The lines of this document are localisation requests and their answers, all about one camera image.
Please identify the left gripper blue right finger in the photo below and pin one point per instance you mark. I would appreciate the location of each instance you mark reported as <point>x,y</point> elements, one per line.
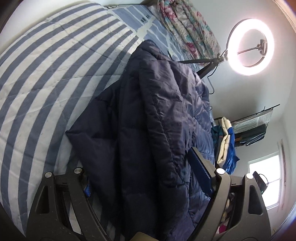
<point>203,170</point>

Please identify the blue white jacket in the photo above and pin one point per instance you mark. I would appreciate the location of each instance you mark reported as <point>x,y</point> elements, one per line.
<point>227,158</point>

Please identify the teal garment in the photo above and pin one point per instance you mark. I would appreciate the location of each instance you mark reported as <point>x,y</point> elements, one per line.
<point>217,134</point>

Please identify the white ring light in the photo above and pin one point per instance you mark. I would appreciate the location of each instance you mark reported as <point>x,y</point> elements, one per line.
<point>250,47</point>

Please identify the black tripod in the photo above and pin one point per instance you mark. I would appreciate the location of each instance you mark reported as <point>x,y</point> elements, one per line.
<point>211,64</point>

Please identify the dark hanging clothes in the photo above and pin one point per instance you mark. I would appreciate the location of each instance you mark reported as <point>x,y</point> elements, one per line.
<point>251,136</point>

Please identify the striped blue white bedspread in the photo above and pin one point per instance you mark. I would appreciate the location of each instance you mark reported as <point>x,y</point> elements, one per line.
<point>48,77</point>

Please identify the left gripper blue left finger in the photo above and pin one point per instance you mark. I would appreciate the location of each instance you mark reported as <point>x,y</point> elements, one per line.
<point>87,189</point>

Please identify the window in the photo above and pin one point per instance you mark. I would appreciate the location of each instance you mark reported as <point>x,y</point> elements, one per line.
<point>269,169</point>

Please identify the folded floral quilt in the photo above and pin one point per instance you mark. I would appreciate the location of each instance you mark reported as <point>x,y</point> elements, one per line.
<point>191,31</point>

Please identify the navy puffer jacket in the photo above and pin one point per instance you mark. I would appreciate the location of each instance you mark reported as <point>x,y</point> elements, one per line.
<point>133,141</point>

